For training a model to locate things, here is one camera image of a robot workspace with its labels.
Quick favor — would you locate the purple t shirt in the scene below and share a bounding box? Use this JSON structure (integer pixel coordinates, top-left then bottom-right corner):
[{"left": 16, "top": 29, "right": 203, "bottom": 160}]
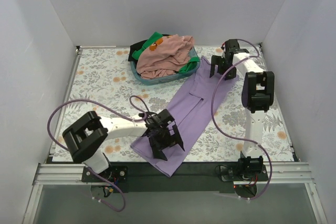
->
[{"left": 131, "top": 57, "right": 237, "bottom": 177}]

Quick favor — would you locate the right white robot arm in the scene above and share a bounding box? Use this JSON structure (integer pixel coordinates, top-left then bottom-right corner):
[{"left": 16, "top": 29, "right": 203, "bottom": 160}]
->
[{"left": 210, "top": 39, "right": 275, "bottom": 181}]

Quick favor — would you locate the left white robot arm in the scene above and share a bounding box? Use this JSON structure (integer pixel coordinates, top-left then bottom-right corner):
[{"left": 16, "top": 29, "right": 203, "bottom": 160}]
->
[{"left": 62, "top": 109, "right": 184, "bottom": 182}]

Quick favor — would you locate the teal plastic basket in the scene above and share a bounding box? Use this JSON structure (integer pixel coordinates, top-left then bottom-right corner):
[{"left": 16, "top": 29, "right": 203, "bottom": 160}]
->
[{"left": 129, "top": 48, "right": 200, "bottom": 86}]

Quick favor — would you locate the pink t shirt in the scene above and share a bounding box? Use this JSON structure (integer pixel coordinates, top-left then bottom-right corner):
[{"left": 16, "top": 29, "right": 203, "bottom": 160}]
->
[{"left": 136, "top": 35, "right": 198, "bottom": 79}]

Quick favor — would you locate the green t shirt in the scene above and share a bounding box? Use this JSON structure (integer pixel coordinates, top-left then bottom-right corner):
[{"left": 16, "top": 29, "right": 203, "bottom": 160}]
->
[{"left": 144, "top": 32, "right": 163, "bottom": 49}]

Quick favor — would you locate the black t shirt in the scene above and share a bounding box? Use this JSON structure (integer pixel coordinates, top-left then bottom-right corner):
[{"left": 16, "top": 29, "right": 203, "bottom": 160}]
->
[{"left": 128, "top": 40, "right": 146, "bottom": 65}]

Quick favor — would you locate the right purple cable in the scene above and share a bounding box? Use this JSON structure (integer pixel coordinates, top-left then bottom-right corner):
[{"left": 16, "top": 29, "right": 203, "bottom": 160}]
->
[{"left": 211, "top": 39, "right": 274, "bottom": 200}]

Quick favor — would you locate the aluminium frame rail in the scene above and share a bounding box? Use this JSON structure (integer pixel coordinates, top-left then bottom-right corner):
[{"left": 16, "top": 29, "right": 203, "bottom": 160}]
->
[{"left": 33, "top": 162, "right": 313, "bottom": 185}]

